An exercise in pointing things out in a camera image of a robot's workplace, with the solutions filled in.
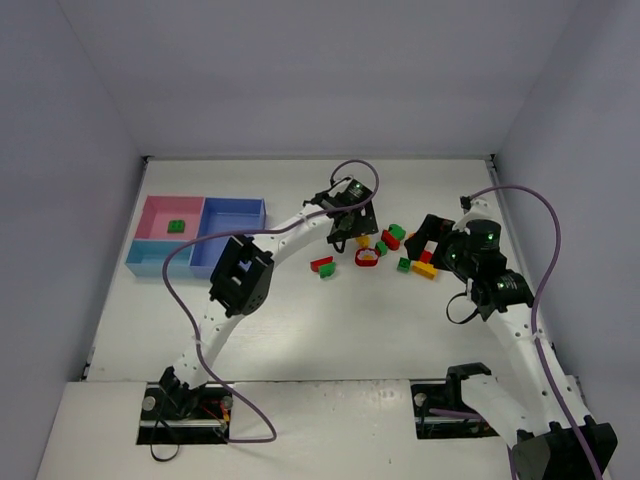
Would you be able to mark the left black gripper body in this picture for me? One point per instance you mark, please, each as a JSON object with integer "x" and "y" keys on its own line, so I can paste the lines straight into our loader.
{"x": 355, "y": 225}

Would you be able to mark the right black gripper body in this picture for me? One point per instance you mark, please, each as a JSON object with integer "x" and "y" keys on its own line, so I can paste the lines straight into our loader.
{"x": 435, "y": 229}

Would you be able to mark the yellow small lego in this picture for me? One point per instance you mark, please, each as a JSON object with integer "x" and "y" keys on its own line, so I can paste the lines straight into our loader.
{"x": 363, "y": 241}

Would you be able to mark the small green lego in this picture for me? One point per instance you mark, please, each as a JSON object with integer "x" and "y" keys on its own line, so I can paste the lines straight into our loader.
{"x": 381, "y": 248}

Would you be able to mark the red flower printed lego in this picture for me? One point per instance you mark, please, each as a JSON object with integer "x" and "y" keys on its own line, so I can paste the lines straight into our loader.
{"x": 366, "y": 257}

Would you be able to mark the green square lego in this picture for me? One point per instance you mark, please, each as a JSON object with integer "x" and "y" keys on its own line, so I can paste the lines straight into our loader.
{"x": 404, "y": 265}

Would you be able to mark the red half-round lego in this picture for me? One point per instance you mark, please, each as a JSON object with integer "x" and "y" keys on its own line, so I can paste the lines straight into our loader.
{"x": 315, "y": 265}

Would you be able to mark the green wedge lego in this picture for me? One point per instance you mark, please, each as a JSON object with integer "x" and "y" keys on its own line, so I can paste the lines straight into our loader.
{"x": 176, "y": 226}

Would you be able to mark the green half-round lego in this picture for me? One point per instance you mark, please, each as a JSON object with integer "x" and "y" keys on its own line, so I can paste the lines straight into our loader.
{"x": 327, "y": 270}

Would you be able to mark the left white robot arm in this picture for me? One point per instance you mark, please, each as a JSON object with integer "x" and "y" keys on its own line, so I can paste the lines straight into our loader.
{"x": 241, "y": 279}

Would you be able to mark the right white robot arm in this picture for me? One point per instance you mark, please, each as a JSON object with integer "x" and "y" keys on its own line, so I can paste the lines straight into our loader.
{"x": 551, "y": 433}

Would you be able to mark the green lego on red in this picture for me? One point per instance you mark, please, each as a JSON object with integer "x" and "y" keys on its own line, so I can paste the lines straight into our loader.
{"x": 397, "y": 231}

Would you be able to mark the red yellow stacked lego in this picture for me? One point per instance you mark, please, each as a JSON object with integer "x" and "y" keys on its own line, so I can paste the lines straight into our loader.
{"x": 423, "y": 266}

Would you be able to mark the red curved lego right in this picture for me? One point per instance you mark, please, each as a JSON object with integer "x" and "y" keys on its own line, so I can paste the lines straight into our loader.
{"x": 391, "y": 242}

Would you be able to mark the purple-blue large container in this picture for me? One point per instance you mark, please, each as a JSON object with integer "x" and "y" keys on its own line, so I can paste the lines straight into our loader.
{"x": 221, "y": 215}

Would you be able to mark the pink container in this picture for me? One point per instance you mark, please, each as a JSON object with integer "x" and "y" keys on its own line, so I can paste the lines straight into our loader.
{"x": 159, "y": 210}

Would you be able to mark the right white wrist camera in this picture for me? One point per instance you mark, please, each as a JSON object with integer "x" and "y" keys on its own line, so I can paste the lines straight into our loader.
{"x": 476, "y": 208}

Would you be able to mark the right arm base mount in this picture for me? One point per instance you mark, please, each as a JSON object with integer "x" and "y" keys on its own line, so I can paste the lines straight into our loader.
{"x": 437, "y": 417}

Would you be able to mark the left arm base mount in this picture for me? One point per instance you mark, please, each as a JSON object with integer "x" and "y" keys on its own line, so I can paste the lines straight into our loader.
{"x": 206, "y": 420}

